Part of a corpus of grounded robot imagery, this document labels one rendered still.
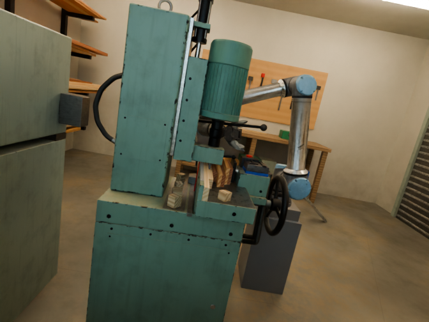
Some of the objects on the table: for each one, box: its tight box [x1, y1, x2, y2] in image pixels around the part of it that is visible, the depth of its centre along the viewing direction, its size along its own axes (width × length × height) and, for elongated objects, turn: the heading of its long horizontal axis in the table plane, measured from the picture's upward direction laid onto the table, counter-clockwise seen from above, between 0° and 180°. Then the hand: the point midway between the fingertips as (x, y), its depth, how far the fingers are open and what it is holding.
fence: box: [197, 162, 204, 201], centre depth 122 cm, size 60×2×6 cm, turn 144°
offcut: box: [218, 190, 232, 202], centre depth 98 cm, size 3×3×3 cm
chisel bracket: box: [192, 142, 225, 165], centre depth 123 cm, size 7×14×8 cm, turn 54°
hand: (245, 136), depth 134 cm, fingers open, 14 cm apart
